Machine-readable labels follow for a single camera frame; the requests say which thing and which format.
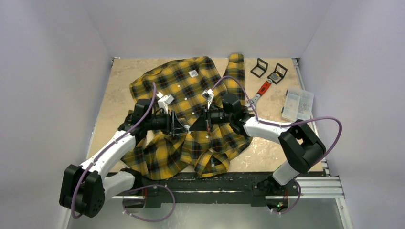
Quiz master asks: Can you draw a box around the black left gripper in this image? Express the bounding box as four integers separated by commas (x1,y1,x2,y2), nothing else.
145,109,187,135

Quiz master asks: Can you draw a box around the yellow black plaid shirt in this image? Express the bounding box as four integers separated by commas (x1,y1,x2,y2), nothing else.
121,53,252,180

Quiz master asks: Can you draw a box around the silver gold round brooch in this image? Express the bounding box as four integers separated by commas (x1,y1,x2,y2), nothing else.
272,73,279,80

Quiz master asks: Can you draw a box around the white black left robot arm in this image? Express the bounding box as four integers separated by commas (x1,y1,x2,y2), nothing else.
59,99,188,219

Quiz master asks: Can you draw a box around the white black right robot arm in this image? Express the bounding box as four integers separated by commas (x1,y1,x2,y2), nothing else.
189,94,326,194

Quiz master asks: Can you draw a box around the clear plastic screw box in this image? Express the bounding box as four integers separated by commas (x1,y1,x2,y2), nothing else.
281,87,314,122

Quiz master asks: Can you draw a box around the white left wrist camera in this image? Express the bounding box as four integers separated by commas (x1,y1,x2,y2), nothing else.
157,92,174,114

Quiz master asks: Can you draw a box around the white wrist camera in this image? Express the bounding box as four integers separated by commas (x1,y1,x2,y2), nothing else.
157,92,174,114
201,89,214,108

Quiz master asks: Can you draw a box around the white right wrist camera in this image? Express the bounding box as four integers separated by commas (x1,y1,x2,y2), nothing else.
201,89,214,108

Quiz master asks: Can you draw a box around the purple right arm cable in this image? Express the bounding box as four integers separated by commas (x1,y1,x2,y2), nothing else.
211,75,343,168

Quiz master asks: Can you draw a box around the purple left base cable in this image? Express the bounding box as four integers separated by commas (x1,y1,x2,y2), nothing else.
122,184,176,223

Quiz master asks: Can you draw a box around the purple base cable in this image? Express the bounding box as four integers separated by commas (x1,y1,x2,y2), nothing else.
269,180,304,216
122,184,176,223

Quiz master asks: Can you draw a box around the red handled adjustable wrench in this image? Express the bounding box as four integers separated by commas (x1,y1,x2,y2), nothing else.
247,79,273,111

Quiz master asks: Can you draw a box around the black square frame left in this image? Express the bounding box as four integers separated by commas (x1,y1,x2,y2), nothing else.
250,58,268,78

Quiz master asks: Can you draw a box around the black square frame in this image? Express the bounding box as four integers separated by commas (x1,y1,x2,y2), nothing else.
267,63,288,84
250,58,268,78

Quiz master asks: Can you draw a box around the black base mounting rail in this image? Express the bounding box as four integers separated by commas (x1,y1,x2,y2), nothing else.
117,172,299,210

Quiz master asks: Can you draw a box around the black square frame right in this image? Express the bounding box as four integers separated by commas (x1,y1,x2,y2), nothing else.
267,63,288,84

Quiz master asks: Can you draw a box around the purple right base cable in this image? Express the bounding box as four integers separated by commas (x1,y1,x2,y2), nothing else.
269,180,304,216

